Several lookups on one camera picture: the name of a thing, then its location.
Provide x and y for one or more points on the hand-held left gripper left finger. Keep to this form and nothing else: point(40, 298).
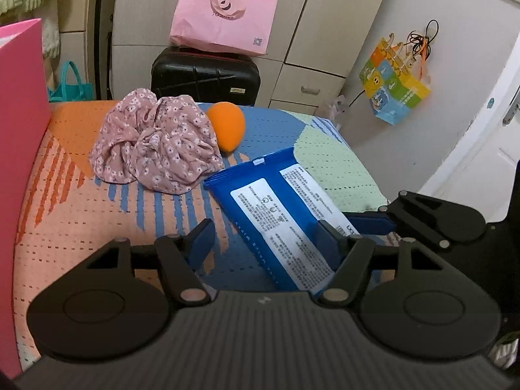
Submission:
point(202, 238)

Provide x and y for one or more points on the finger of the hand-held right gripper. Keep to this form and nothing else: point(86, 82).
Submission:
point(371, 223)

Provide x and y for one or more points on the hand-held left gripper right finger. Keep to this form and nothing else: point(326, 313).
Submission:
point(327, 246)

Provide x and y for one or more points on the blue wet wipes packet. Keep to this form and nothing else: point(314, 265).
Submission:
point(260, 195)

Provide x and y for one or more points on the pink cardboard box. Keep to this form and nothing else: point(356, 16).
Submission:
point(20, 130)

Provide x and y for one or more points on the pink floral cloth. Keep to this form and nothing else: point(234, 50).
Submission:
point(162, 150)

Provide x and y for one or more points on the white door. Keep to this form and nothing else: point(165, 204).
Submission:
point(467, 162)

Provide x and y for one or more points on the orange makeup sponge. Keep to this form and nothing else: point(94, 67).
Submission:
point(227, 128)

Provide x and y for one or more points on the clear plastic bag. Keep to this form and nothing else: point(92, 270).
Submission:
point(336, 107)

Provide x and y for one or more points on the patterned bed blanket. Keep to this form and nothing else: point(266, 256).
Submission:
point(81, 211)

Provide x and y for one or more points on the colourful gift bag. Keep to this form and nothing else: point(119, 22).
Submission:
point(390, 85)

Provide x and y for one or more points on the black suitcase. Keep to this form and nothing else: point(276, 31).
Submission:
point(195, 73)

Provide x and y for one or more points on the teal bag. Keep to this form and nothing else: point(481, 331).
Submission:
point(75, 91)

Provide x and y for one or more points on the pink tote bag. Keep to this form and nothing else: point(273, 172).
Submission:
point(227, 24)

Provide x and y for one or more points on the beige wardrobe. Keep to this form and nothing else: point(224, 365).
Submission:
point(304, 16)

